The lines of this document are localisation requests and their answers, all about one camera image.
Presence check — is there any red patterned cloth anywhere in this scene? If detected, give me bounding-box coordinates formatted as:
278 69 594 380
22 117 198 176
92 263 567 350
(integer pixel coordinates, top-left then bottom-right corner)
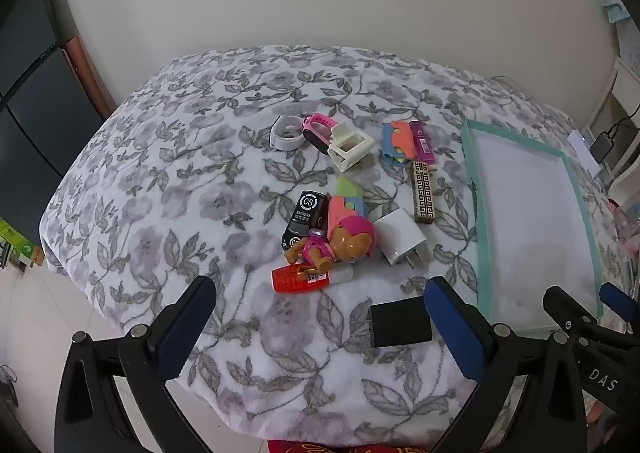
267 439 431 453

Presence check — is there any white charger plug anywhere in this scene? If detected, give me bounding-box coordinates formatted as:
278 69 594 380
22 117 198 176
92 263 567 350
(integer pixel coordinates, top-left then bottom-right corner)
372 209 428 270

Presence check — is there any teal-edged white box lid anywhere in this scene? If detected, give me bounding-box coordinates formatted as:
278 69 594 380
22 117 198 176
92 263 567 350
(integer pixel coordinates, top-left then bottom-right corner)
460 119 605 332

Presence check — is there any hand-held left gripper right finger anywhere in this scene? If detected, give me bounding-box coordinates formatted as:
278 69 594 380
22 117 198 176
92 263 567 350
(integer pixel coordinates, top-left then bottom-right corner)
424 276 586 453

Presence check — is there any gold patterned lighter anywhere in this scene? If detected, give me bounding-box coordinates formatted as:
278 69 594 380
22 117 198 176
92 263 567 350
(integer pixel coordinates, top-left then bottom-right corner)
410 160 438 224

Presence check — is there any red white small bottle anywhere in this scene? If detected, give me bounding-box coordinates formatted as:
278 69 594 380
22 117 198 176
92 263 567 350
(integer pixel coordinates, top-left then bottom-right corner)
271 263 355 295

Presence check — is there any green cardboard box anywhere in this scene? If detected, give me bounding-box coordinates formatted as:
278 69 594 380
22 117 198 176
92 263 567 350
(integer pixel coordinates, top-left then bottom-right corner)
0 218 46 274

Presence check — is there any light blue cloth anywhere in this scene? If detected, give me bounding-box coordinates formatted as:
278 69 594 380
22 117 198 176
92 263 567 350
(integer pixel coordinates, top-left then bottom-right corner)
600 0 632 24

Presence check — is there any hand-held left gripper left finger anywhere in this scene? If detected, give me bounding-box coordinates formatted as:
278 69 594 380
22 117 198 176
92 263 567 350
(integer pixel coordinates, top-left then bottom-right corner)
54 275 218 453

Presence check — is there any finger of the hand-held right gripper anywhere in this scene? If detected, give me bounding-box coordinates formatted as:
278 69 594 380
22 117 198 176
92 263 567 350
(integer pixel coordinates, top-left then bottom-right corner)
599 282 640 325
544 286 607 350

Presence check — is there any grey floral blanket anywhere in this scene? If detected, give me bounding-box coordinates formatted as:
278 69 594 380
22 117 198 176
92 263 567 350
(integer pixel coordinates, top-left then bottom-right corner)
40 45 631 449

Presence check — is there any pink ring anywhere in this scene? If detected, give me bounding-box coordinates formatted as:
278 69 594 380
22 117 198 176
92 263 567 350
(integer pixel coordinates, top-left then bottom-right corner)
302 113 338 155

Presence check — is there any orange blue fidget toy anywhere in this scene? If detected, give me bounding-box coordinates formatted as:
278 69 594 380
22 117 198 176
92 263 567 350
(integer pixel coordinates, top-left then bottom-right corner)
381 120 418 167

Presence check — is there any pink-hat puppy toy figure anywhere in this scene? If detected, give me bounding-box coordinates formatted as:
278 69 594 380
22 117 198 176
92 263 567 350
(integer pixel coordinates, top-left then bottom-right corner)
285 215 377 274

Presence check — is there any black cable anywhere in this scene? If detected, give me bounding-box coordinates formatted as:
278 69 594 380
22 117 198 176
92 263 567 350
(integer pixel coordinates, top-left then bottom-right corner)
610 105 640 138

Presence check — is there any black power adapter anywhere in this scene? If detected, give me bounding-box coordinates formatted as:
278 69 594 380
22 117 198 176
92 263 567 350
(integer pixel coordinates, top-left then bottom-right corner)
590 133 617 164

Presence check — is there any white power strip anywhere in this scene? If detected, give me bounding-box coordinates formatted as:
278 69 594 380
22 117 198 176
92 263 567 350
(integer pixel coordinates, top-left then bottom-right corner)
567 130 606 178

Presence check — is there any pink green blue fidget toy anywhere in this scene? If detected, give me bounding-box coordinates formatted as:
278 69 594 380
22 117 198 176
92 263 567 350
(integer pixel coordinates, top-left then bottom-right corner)
327 176 368 239

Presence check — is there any white watch band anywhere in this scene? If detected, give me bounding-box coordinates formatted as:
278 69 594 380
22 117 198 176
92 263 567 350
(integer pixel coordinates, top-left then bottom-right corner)
270 115 307 151

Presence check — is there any magenta lighter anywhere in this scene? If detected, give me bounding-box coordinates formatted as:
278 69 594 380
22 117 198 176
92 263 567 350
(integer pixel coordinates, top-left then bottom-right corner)
410 120 437 164

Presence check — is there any black toy car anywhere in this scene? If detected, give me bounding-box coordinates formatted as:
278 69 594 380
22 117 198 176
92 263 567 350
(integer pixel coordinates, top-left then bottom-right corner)
279 189 332 254

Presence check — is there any dark cabinet with copper trim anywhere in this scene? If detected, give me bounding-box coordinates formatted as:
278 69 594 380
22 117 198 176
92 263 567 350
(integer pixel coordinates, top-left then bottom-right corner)
0 0 118 254

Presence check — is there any black charger plug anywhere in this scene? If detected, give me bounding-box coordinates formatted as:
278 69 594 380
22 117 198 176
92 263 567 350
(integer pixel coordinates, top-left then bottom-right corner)
367 296 433 349

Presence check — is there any cream hair claw clip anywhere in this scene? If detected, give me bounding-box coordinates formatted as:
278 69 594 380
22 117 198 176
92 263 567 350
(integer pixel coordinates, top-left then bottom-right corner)
327 125 376 171

